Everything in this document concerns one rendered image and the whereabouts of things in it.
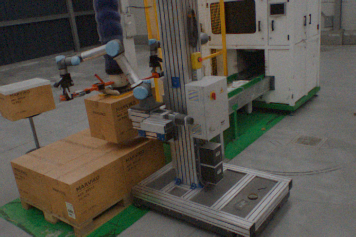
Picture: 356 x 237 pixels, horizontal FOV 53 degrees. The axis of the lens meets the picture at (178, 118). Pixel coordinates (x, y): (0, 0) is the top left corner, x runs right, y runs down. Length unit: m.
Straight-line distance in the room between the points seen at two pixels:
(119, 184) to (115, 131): 0.52
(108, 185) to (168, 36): 1.47
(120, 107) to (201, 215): 1.22
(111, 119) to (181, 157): 0.74
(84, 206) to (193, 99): 1.34
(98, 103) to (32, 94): 1.79
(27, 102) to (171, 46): 2.58
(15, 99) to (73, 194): 2.14
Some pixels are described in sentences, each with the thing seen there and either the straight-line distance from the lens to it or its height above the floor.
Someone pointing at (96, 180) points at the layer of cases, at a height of 0.45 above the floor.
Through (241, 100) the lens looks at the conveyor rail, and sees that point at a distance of 4.94.
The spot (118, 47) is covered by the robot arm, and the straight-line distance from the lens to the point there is 2.98.
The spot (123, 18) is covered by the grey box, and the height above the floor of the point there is 1.72.
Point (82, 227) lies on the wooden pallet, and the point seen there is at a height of 0.11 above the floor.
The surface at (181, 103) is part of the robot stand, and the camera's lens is 3.14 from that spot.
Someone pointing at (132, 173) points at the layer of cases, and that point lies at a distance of 3.65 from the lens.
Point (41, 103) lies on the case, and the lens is 5.17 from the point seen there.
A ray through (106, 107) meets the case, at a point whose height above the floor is 1.02.
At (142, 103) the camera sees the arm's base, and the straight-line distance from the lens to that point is 3.18.
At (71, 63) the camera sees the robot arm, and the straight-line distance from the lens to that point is 3.17.
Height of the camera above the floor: 1.95
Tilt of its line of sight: 19 degrees down
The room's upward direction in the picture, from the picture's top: 6 degrees counter-clockwise
